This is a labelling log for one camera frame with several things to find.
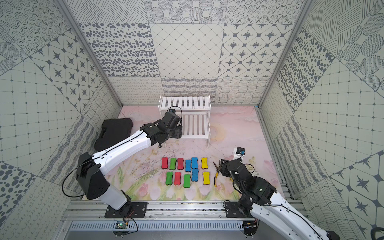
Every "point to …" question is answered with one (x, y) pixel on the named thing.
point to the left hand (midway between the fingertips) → (176, 126)
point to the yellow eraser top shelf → (204, 164)
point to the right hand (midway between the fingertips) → (225, 163)
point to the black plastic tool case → (113, 130)
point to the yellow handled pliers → (216, 175)
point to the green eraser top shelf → (173, 162)
